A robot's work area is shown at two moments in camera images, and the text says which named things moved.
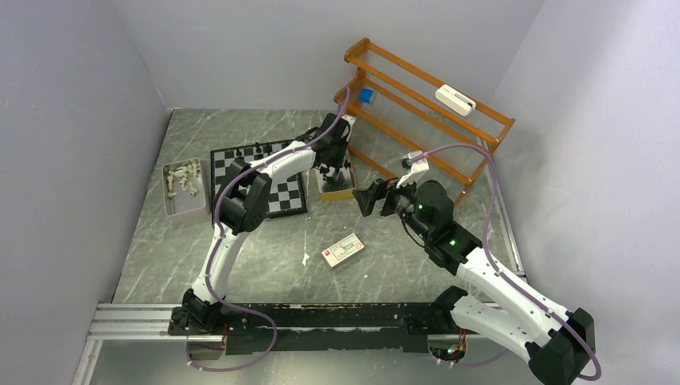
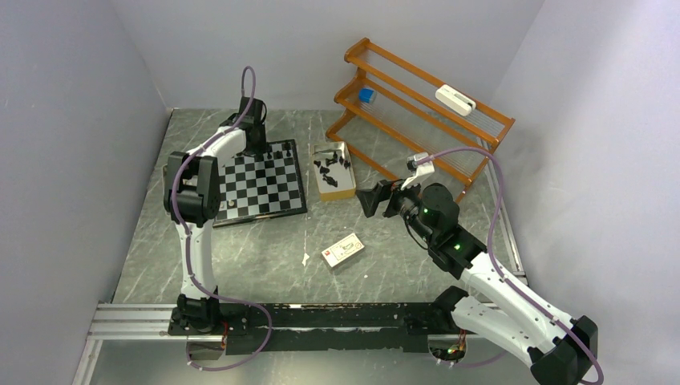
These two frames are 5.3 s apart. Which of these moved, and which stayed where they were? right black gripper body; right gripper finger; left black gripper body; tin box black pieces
Moved: left black gripper body
Stayed: tin box black pieces; right gripper finger; right black gripper body
